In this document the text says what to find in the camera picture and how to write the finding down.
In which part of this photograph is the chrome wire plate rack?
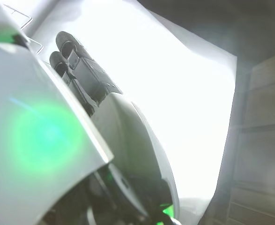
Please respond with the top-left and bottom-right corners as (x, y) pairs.
(2, 3), (44, 56)

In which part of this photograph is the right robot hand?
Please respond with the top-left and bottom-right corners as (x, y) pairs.
(0, 23), (180, 225)

